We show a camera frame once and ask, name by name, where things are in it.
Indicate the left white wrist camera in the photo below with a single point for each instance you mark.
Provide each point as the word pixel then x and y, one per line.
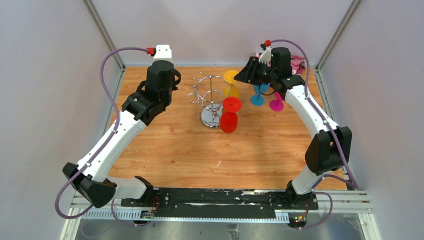
pixel 162 52

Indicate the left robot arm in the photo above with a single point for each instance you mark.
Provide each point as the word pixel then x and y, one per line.
pixel 90 174

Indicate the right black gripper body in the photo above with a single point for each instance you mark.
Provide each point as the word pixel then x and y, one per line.
pixel 264 73

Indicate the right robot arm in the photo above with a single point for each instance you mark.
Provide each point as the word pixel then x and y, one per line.
pixel 330 143

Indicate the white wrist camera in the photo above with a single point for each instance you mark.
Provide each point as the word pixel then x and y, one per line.
pixel 162 52
pixel 266 55

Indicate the aluminium frame rail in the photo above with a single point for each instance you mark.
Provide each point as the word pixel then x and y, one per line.
pixel 341 215

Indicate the blue wine glass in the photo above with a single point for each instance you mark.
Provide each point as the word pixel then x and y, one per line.
pixel 258 99

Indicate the red wine glass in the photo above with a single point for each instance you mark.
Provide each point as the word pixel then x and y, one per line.
pixel 229 118

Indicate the pink camouflage cloth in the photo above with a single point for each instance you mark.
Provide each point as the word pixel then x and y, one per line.
pixel 296 63

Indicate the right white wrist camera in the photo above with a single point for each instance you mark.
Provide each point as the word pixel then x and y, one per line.
pixel 266 55

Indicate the yellow wine glass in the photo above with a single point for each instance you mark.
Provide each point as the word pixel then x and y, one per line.
pixel 231 89

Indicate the pink wine glass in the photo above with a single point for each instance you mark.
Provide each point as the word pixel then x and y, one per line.
pixel 277 104

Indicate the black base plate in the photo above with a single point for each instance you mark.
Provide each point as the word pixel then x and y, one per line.
pixel 221 203

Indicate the chrome wine glass rack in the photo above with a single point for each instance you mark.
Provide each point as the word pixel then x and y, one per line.
pixel 206 93

